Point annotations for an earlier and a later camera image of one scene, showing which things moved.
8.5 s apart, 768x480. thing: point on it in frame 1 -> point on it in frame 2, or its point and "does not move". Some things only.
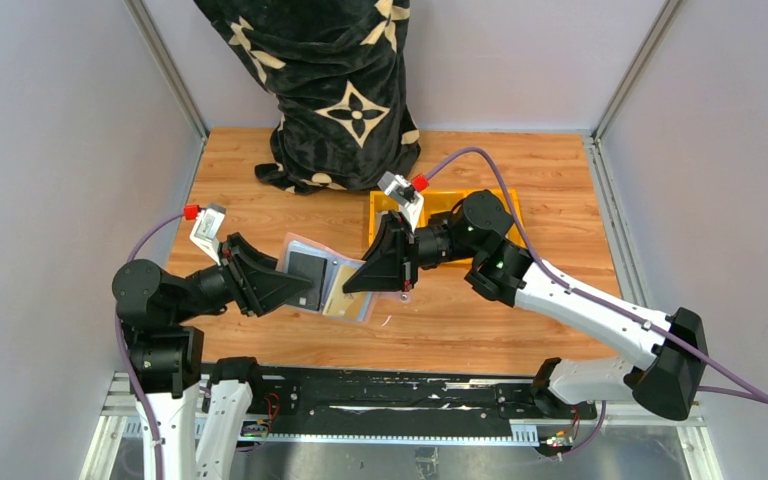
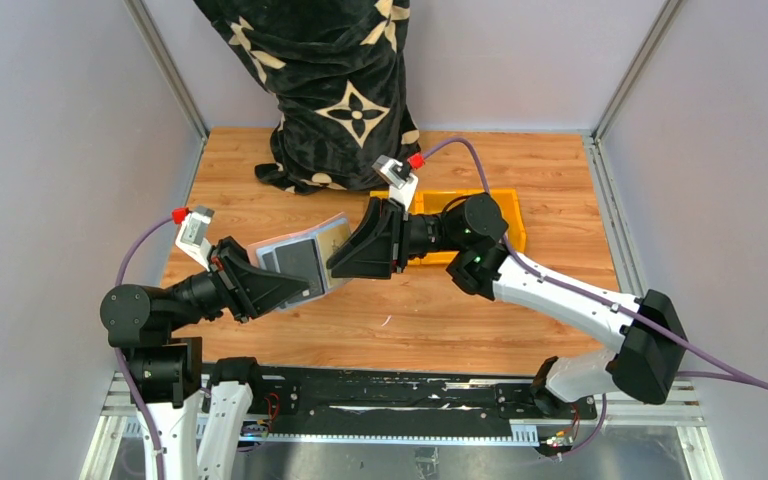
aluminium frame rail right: (609, 205) does not move
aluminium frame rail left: (167, 63) does not move
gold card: (344, 304) -> (328, 242)
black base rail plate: (402, 398) does not move
